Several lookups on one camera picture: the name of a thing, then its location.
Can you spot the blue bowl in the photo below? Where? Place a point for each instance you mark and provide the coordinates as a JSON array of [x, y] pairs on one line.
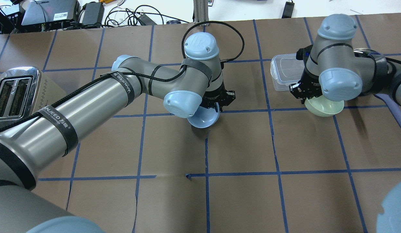
[[204, 117]]

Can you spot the green bowl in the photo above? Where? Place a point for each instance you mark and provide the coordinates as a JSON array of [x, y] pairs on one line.
[[320, 106]]

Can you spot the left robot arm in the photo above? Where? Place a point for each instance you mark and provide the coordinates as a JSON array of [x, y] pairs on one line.
[[27, 146]]

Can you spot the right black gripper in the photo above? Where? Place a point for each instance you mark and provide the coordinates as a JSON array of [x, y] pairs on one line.
[[309, 84]]

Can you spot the cream silver toaster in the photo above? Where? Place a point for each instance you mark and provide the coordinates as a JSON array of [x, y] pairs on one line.
[[25, 90]]

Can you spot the dark blue saucepan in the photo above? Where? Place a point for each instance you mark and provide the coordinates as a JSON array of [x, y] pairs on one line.
[[390, 103]]

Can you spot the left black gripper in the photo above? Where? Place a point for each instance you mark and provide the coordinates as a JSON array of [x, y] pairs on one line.
[[216, 94]]

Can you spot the clear plastic food container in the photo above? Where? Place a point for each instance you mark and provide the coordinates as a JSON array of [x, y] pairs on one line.
[[285, 70]]

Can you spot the aluminium frame post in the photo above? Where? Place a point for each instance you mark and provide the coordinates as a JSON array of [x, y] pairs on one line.
[[201, 11]]

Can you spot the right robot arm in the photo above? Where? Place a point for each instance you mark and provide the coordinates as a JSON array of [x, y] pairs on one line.
[[335, 70]]

